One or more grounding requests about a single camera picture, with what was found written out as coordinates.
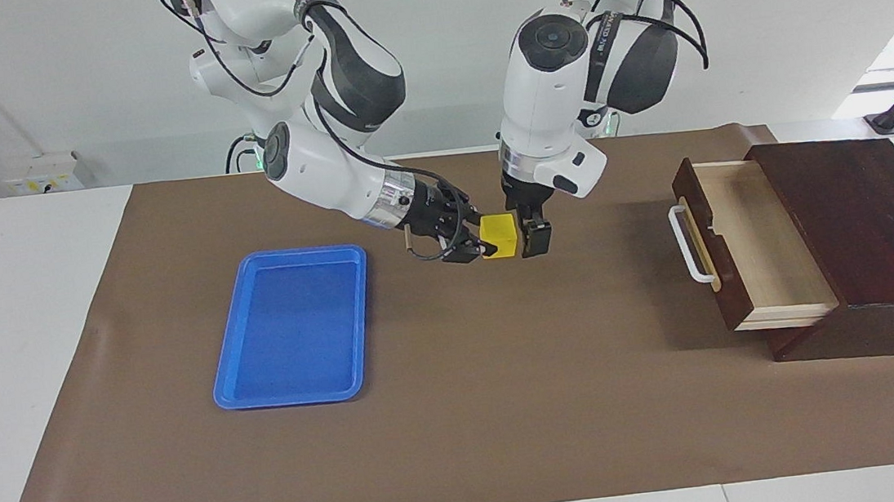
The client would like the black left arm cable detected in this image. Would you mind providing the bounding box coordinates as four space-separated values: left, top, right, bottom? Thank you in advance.
561 0 711 84

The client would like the yellow cube block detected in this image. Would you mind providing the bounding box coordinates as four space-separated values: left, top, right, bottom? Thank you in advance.
479 211 523 261

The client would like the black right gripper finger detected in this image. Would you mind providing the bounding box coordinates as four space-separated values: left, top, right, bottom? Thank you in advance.
439 233 500 268
447 184 485 230

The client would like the black base cable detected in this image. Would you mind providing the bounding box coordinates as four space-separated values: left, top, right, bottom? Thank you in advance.
223 132 260 175

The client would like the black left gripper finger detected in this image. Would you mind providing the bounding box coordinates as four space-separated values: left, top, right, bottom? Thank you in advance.
516 205 556 260

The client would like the brown paper table mat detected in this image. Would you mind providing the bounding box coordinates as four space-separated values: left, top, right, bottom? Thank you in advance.
0 106 894 502

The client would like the dark wooden drawer cabinet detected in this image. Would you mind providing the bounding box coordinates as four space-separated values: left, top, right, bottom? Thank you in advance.
742 131 894 363

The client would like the blue plastic tray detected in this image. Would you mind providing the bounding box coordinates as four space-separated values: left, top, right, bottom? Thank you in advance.
200 242 380 413

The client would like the wooden drawer with white handle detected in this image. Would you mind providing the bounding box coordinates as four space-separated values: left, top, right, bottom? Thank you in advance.
663 143 842 340

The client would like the white wall socket box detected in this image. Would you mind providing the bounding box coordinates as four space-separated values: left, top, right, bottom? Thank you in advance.
2 150 87 198

